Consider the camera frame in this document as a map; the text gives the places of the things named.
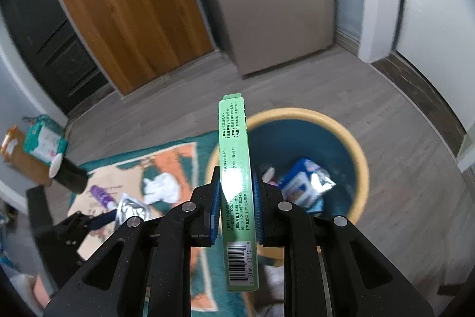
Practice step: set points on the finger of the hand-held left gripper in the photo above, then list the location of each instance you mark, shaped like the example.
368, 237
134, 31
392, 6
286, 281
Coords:
104, 219

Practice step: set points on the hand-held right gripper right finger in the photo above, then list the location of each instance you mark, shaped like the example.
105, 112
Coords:
256, 213

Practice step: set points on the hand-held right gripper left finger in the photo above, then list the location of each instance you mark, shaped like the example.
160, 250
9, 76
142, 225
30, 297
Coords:
215, 205

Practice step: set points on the silver wrapper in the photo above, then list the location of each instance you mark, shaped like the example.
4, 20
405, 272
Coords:
131, 207

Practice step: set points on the blue white packet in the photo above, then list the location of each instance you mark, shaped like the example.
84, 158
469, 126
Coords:
300, 183

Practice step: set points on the black paper cup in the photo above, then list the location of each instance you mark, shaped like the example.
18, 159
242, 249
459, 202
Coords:
70, 176

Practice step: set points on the green white medicine box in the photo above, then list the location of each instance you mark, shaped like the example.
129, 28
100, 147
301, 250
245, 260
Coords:
235, 153

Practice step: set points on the blue bin with yellow rim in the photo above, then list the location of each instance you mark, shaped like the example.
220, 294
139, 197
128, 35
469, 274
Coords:
345, 168

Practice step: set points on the purple wrapper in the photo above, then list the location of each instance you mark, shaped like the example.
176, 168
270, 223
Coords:
100, 194

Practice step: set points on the white tissue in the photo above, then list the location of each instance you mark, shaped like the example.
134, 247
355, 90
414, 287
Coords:
161, 187

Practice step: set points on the teal orange printed mat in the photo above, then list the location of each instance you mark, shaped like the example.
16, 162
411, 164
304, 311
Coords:
174, 161

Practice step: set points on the cardboard box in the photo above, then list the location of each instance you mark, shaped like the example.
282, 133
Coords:
18, 157

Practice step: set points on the green wipes package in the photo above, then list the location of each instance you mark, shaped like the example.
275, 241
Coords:
46, 140

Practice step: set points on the dark door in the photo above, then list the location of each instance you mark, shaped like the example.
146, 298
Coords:
48, 42

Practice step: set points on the wooden wardrobe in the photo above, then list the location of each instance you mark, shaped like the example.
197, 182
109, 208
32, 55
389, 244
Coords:
141, 23

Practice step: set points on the white door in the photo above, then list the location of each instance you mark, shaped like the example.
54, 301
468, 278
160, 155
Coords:
438, 23

